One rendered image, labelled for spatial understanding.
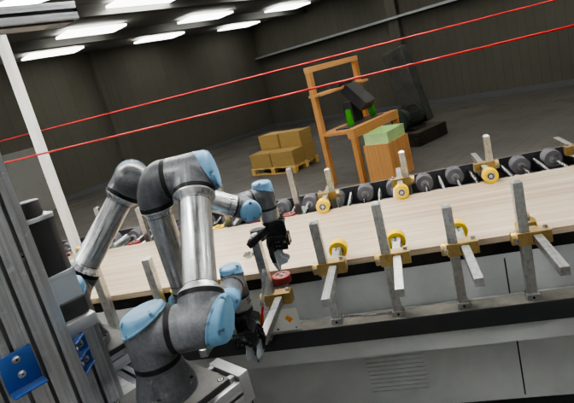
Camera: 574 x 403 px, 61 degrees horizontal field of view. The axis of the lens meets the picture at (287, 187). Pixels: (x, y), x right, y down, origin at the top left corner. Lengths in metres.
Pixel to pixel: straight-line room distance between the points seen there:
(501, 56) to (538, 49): 0.79
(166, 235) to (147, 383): 0.41
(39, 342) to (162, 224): 0.42
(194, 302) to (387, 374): 1.45
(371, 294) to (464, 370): 0.54
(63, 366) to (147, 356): 0.21
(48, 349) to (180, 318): 0.32
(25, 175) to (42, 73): 2.55
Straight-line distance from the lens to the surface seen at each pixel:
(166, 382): 1.28
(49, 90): 13.51
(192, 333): 1.19
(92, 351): 1.44
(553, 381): 2.57
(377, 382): 2.51
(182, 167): 1.36
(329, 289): 1.78
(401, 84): 9.37
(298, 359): 2.23
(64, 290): 1.40
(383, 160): 6.64
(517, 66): 12.64
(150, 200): 1.41
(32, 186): 12.75
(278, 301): 2.02
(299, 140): 8.93
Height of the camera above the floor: 1.72
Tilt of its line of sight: 13 degrees down
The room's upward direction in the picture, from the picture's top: 14 degrees counter-clockwise
